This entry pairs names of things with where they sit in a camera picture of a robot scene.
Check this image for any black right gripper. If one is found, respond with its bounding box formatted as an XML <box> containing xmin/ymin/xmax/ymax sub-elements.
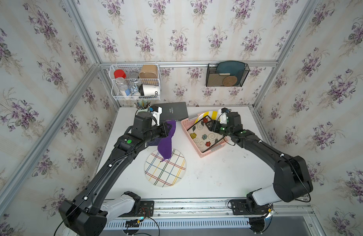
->
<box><xmin>206</xmin><ymin>118</ymin><xmax>234</xmax><ymax>136</ymax></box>

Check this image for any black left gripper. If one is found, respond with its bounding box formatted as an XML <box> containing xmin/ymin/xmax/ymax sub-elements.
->
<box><xmin>144</xmin><ymin>123</ymin><xmax>175</xmax><ymax>144</ymax></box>

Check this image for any purple cloth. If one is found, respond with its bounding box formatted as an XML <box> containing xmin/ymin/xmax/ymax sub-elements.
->
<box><xmin>157</xmin><ymin>120</ymin><xmax>176</xmax><ymax>161</ymax></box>

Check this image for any yellow striped round plate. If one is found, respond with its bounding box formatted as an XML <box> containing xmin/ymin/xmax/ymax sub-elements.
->
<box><xmin>195</xmin><ymin>109</ymin><xmax>220</xmax><ymax>124</ymax></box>

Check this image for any square floral plate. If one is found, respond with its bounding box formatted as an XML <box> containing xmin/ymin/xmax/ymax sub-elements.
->
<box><xmin>187</xmin><ymin>116</ymin><xmax>224</xmax><ymax>153</ymax></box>

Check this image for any round plaid plate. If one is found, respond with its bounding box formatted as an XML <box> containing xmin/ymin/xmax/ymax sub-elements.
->
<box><xmin>144</xmin><ymin>149</ymin><xmax>187</xmax><ymax>188</ymax></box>

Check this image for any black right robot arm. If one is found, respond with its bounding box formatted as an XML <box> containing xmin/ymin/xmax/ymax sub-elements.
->
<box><xmin>207</xmin><ymin>112</ymin><xmax>313</xmax><ymax>208</ymax></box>

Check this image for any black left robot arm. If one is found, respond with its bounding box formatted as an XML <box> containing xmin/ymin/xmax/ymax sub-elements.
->
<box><xmin>58</xmin><ymin>112</ymin><xmax>172</xmax><ymax>236</ymax></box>

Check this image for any teal plate in holder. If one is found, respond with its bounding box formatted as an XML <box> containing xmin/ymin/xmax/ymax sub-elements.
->
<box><xmin>216</xmin><ymin>61</ymin><xmax>247</xmax><ymax>87</ymax></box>

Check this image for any small navy notebook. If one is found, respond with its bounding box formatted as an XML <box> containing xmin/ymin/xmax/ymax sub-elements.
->
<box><xmin>147</xmin><ymin>138</ymin><xmax>161</xmax><ymax>146</ymax></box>

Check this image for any dark grey book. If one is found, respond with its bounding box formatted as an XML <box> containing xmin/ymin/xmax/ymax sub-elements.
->
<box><xmin>151</xmin><ymin>102</ymin><xmax>188</xmax><ymax>123</ymax></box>

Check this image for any pink plastic basket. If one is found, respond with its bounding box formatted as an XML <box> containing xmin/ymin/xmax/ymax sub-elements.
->
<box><xmin>181</xmin><ymin>116</ymin><xmax>226</xmax><ymax>158</ymax></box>

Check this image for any green pen cup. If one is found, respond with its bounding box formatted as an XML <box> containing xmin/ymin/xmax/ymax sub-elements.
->
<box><xmin>134</xmin><ymin>100</ymin><xmax>151</xmax><ymax>112</ymax></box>

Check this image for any white cylindrical can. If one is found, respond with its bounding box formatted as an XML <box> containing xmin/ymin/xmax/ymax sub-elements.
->
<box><xmin>139</xmin><ymin>84</ymin><xmax>160</xmax><ymax>96</ymax></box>

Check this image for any round cork coaster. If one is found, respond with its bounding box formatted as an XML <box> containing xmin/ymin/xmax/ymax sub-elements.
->
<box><xmin>222</xmin><ymin>75</ymin><xmax>238</xmax><ymax>87</ymax></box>

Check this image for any brown paper box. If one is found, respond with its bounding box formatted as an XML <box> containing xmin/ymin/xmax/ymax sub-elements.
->
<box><xmin>139</xmin><ymin>65</ymin><xmax>158</xmax><ymax>79</ymax></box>

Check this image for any clear plastic bottle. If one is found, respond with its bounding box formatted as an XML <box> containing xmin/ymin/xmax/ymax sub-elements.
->
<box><xmin>115</xmin><ymin>77</ymin><xmax>131</xmax><ymax>97</ymax></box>

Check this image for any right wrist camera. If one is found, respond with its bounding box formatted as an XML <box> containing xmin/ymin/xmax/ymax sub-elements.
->
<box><xmin>217</xmin><ymin>108</ymin><xmax>231</xmax><ymax>124</ymax></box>

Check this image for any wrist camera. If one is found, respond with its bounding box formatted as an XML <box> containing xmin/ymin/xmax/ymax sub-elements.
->
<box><xmin>149</xmin><ymin>105</ymin><xmax>162</xmax><ymax>126</ymax></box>
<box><xmin>217</xmin><ymin>108</ymin><xmax>231</xmax><ymax>124</ymax></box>

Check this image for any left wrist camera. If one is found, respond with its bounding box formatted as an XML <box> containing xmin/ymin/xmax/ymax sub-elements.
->
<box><xmin>149</xmin><ymin>105</ymin><xmax>162</xmax><ymax>126</ymax></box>

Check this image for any black mesh wall holder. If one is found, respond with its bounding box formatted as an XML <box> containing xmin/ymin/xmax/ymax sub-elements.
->
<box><xmin>206</xmin><ymin>63</ymin><xmax>250</xmax><ymax>88</ymax></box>

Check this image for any white wire basket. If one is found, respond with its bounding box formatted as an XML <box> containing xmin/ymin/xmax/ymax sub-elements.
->
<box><xmin>109</xmin><ymin>63</ymin><xmax>161</xmax><ymax>101</ymax></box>

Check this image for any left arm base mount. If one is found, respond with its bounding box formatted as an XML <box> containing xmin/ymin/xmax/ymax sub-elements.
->
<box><xmin>119</xmin><ymin>191</ymin><xmax>155</xmax><ymax>228</ymax></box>

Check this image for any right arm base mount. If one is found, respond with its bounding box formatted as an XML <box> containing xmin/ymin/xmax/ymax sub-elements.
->
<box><xmin>227</xmin><ymin>192</ymin><xmax>274</xmax><ymax>234</ymax></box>

